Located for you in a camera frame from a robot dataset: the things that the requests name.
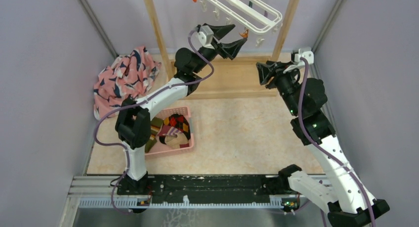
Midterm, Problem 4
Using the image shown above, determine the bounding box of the beige purple sock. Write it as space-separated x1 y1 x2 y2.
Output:
158 125 189 149

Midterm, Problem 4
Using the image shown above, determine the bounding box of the argyle patterned sock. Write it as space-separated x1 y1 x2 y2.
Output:
164 114 191 139

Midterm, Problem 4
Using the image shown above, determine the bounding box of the white plastic clip hanger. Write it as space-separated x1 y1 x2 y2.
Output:
192 0 283 48

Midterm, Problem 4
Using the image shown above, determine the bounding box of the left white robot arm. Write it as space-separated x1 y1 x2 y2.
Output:
115 24 248 194

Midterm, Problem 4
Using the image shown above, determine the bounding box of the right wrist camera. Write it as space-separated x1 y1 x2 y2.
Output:
284 47 314 73

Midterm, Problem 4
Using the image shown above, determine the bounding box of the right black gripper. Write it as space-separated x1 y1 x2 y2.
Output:
256 60 300 116

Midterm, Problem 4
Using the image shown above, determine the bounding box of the pink patterned cloth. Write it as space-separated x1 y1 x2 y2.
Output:
93 46 162 120

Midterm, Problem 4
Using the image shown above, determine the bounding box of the green striped sock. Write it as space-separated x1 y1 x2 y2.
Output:
145 117 164 153

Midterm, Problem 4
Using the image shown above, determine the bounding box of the pink plastic basket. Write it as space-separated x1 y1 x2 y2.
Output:
145 106 195 159

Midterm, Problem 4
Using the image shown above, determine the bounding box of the wooden hanger stand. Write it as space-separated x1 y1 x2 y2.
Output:
143 0 299 99

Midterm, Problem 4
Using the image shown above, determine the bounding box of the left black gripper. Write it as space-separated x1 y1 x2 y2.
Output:
193 23 247 74

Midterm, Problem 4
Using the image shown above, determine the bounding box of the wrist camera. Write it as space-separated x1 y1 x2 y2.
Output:
196 25 214 46
284 47 314 73

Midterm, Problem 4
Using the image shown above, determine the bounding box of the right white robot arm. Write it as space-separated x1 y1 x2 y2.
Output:
256 61 390 227

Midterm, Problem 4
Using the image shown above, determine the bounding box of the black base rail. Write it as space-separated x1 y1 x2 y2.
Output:
78 174 312 214

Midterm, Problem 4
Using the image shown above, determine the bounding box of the orange clothes clip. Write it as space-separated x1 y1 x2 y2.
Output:
239 29 249 39

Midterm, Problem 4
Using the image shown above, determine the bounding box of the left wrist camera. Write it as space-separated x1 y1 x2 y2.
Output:
196 25 214 46

